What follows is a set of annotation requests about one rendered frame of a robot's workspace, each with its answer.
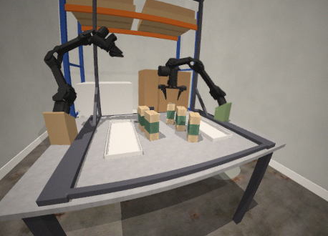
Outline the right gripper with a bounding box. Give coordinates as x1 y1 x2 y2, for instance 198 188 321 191
98 38 124 57

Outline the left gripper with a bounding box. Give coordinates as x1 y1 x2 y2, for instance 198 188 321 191
158 77 187 98

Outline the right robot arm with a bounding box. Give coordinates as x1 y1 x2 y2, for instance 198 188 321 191
44 26 109 114

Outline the white long shallow tray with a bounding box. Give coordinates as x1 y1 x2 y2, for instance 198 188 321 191
105 119 143 160
185 115 232 142

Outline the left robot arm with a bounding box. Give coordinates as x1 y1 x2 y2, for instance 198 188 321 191
158 56 227 106

